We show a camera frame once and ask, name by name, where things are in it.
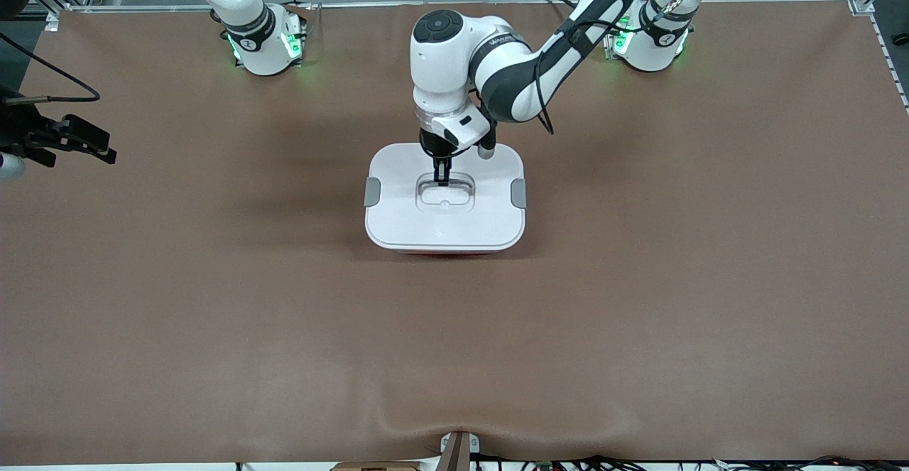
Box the white box lid grey latches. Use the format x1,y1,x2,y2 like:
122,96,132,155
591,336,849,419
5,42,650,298
364,143,528,253

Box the pink plastic storage box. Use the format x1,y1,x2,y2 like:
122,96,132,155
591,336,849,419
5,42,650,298
391,246,505,255

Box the brown table mat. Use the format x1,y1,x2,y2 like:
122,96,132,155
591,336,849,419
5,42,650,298
0,0,909,466

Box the white perforated edge strip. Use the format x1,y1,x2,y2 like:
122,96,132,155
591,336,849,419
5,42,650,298
870,13,909,113

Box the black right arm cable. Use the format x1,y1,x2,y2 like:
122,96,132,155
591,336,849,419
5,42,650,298
0,31,102,106

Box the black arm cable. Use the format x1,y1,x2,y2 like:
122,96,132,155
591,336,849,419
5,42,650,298
0,31,102,106
534,20,590,136

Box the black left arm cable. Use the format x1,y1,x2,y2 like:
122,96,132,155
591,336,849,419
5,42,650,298
534,20,590,136

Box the metal clamp bracket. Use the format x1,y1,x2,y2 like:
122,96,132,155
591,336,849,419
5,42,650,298
439,431,481,471

